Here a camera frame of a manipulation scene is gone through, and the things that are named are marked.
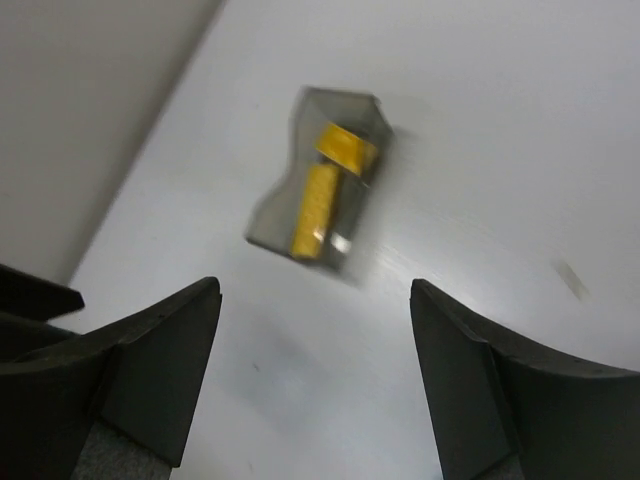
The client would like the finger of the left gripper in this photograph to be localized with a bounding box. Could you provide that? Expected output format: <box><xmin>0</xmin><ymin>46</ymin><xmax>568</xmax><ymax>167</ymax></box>
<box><xmin>0</xmin><ymin>263</ymin><xmax>86</xmax><ymax>361</ymax></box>

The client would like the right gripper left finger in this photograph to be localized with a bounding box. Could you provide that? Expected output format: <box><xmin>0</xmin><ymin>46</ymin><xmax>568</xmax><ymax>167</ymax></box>
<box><xmin>1</xmin><ymin>277</ymin><xmax>222</xmax><ymax>479</ymax></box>

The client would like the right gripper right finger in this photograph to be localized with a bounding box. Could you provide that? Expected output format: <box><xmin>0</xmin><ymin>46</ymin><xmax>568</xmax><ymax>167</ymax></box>
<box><xmin>410</xmin><ymin>279</ymin><xmax>639</xmax><ymax>479</ymax></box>

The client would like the yellow lego plate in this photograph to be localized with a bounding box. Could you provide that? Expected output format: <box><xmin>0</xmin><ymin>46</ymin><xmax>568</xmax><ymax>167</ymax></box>
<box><xmin>290</xmin><ymin>163</ymin><xmax>340</xmax><ymax>259</ymax></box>

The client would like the yellow lego brick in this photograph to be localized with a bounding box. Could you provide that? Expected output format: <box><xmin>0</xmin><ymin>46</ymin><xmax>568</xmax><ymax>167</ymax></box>
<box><xmin>315</xmin><ymin>123</ymin><xmax>378</xmax><ymax>177</ymax></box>

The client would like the smoky grey plastic container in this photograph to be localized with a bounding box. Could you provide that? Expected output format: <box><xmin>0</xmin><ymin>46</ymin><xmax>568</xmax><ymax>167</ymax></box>
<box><xmin>245</xmin><ymin>86</ymin><xmax>394</xmax><ymax>276</ymax></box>

